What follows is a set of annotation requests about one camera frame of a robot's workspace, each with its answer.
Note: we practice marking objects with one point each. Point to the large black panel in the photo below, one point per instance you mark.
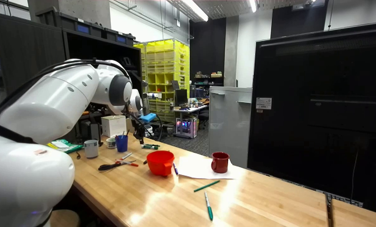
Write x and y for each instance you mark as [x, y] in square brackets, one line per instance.
[322, 114]

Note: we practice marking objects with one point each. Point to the black marker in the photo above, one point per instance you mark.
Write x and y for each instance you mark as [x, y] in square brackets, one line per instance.
[146, 162]

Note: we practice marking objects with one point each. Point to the green grey-barrel thin marker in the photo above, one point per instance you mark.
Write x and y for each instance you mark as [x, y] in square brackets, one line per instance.
[209, 206]

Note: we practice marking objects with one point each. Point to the green pencil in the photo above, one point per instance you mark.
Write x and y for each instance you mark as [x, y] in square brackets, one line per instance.
[206, 184]

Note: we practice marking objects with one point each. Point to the red capped white marker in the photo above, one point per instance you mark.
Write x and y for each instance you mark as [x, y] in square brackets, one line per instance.
[132, 164]
[127, 157]

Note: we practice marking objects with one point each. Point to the dark computer monitor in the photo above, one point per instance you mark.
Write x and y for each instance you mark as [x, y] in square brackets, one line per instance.
[181, 97]

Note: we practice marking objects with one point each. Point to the green plastic packet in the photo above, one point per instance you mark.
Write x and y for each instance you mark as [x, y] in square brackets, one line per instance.
[69, 146]

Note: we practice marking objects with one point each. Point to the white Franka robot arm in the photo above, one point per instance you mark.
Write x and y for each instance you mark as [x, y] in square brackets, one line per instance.
[45, 105]

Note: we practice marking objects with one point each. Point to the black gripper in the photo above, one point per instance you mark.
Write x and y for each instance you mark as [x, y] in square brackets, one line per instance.
[138, 124]

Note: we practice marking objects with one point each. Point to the blue plastic cup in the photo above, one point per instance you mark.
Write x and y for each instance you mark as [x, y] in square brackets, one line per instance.
[122, 144]

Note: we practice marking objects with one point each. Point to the dark red mug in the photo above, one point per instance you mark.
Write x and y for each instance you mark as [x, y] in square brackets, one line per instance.
[220, 162]

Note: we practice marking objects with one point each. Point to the blue pen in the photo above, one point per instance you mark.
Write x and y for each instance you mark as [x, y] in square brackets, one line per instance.
[176, 169]

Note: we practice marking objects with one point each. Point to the white label sticker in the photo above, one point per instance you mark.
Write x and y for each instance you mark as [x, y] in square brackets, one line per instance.
[264, 104]

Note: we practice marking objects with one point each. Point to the black shelf unit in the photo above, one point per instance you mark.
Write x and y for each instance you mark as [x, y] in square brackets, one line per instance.
[25, 42]

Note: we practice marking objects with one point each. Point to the yellow storage shelf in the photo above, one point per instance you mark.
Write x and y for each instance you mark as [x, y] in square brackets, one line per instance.
[167, 63]

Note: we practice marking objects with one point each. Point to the large red plastic cup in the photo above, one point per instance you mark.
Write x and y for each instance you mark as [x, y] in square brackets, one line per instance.
[160, 163]

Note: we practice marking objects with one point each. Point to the white paper sheet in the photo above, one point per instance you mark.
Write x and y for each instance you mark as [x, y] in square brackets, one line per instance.
[196, 167]

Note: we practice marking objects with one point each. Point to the grey metal partition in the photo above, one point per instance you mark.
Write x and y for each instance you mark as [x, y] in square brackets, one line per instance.
[230, 121]

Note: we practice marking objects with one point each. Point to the white square box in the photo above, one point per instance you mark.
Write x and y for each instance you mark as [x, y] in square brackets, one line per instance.
[114, 125]

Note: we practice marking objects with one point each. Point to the lit clear equipment box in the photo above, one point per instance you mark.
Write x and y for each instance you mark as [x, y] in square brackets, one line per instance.
[186, 128]

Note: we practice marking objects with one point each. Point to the long ceiling light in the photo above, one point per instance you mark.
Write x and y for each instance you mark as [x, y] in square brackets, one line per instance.
[195, 9]
[253, 5]

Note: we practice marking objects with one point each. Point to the beige round stool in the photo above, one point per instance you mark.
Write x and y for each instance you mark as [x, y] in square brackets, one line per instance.
[65, 218]

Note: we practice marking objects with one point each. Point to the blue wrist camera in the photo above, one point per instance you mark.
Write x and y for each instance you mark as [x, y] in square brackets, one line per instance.
[148, 117]

